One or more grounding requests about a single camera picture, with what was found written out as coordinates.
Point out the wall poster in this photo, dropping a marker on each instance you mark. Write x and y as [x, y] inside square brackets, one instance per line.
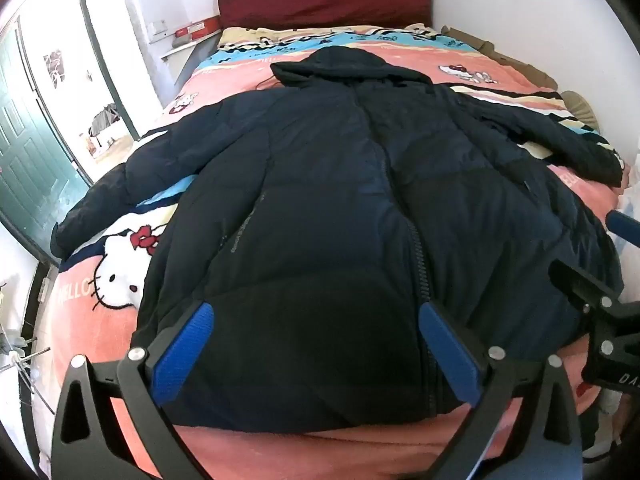
[54, 66]

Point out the green panelled door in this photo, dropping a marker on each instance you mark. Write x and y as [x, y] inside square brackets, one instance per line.
[25, 150]

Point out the red box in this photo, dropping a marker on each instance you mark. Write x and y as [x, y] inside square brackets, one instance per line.
[205, 25]

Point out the metal drying rack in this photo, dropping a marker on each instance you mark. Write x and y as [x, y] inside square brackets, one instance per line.
[22, 360]

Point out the olive green quilt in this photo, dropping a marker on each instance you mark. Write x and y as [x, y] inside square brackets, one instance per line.
[530, 67]

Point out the dark green door frame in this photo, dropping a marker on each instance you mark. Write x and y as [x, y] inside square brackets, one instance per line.
[91, 30]

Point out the cartoon cat printed blanket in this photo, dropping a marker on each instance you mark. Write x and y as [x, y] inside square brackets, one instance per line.
[235, 72]

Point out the white wall switch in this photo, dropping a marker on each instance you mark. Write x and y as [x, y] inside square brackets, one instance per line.
[159, 31]

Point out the white bedside shelf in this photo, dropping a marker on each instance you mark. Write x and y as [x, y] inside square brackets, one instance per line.
[185, 49]

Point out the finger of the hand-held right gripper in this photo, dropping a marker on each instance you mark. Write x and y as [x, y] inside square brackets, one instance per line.
[622, 225]
[585, 287]

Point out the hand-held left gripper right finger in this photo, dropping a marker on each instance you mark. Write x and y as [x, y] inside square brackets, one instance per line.
[450, 350]

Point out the dark red headboard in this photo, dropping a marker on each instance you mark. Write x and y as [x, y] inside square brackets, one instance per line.
[325, 0]

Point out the dark navy puffer jacket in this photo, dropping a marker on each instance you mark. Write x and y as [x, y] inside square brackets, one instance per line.
[325, 240]

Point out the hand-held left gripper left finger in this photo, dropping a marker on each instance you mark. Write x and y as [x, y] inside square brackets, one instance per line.
[182, 347]

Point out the pile of clothes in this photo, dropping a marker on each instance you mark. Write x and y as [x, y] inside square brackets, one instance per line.
[104, 120]

